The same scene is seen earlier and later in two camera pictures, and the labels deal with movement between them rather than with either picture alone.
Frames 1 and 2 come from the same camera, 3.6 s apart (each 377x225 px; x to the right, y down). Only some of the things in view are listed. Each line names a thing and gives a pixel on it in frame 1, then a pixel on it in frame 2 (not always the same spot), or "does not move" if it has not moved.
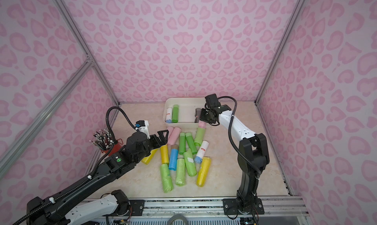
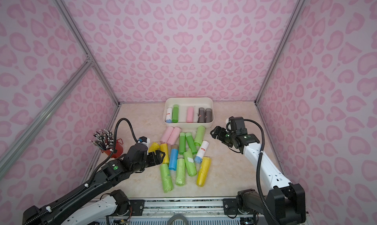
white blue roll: x=169 y=115 does not move
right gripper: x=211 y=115 to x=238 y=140
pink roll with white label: x=202 y=124 to x=190 y=114
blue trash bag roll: x=173 y=159 does not move
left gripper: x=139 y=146 to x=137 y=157
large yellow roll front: x=204 y=171 does not move
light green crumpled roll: x=190 y=163 does not move
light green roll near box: x=200 y=136 does not move
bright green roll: x=175 y=113 does not move
